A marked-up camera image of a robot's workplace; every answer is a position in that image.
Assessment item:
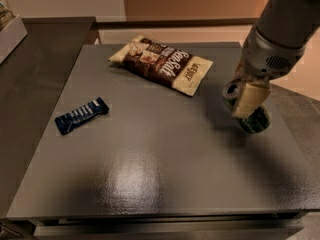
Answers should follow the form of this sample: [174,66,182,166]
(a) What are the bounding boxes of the sea salt snack bag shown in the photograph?
[109,35,213,96]

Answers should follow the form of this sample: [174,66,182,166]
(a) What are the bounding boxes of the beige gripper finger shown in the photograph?
[232,82,271,119]
[233,61,254,83]

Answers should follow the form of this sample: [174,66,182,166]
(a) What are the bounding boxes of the green soda can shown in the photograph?
[223,80,271,134]

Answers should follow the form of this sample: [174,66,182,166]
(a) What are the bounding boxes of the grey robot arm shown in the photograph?
[232,0,320,118]

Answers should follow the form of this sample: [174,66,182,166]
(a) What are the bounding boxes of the dark blue snack bar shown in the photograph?
[55,97,109,135]

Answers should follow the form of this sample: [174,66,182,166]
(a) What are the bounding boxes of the dark side counter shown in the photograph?
[0,17,95,219]

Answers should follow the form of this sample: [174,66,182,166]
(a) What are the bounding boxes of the white box with snacks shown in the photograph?
[0,0,27,64]

